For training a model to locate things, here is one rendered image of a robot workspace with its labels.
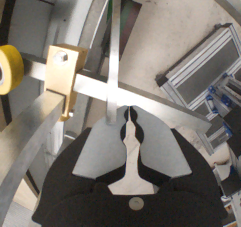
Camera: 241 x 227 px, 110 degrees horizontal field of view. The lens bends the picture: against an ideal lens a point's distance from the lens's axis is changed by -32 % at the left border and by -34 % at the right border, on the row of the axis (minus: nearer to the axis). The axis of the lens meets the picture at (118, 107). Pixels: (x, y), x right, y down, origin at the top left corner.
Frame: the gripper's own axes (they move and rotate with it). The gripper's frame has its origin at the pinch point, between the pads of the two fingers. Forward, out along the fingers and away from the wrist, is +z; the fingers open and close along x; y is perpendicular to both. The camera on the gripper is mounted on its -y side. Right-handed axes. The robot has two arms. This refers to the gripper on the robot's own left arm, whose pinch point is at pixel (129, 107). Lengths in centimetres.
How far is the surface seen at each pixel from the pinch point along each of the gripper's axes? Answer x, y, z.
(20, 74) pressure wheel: -16.9, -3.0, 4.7
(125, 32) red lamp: -0.3, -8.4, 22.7
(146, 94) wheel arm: 3.2, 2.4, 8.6
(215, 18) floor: 83, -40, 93
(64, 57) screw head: -8.7, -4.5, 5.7
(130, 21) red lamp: 0.9, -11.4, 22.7
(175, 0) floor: 41, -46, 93
